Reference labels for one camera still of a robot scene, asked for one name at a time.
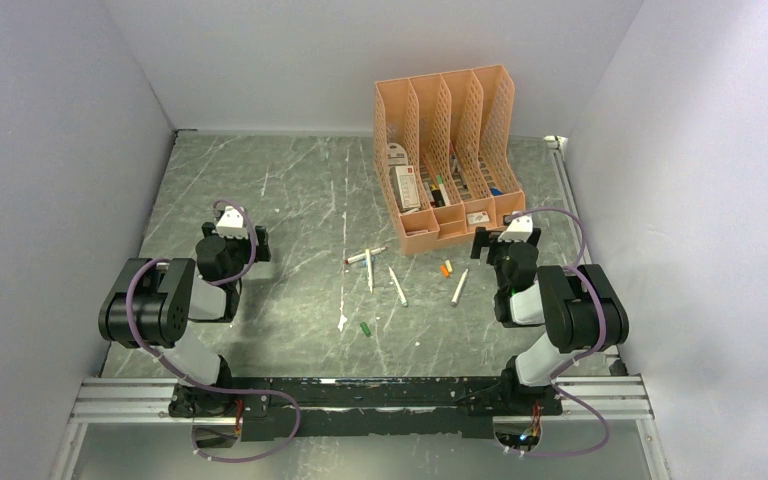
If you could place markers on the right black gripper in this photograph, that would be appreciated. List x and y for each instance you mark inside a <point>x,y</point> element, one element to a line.
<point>486,238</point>

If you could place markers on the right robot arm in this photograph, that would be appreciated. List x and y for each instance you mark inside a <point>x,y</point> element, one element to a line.
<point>577,307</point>

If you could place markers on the white pen pointing up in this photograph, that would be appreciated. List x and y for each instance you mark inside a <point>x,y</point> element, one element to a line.
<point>369,269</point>

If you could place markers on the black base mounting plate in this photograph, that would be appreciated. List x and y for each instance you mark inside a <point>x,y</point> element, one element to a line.
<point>268,408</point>

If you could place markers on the white pen green tip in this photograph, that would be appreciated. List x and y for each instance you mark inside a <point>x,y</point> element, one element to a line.
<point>400,292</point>

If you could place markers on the orange plastic file organizer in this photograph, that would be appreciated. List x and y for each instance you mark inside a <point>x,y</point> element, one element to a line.
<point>471,108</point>

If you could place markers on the white grey pen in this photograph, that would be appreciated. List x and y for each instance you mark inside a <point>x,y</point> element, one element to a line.
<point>459,288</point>

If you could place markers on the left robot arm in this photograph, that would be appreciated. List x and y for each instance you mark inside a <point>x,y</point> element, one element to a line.
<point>171,295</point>

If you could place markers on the white corner bracket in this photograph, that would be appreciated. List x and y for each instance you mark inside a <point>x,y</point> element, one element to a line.
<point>556,143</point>

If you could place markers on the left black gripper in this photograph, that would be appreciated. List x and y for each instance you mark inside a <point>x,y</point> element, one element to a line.
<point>207,231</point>

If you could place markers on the aluminium frame rail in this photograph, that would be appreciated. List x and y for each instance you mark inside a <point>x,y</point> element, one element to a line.
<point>145,400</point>

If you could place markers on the white red box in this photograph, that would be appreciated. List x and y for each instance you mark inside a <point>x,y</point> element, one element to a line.
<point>405,188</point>

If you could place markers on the white pen red tip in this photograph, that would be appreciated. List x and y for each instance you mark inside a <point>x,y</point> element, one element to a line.
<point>364,256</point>

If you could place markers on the pens in organizer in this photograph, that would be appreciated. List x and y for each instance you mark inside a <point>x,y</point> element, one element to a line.
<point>434,183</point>

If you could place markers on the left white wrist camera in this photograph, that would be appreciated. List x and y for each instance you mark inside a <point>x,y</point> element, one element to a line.
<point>232,224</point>

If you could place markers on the grey stationery blister pack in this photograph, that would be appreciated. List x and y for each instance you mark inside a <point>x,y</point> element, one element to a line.
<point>396,155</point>

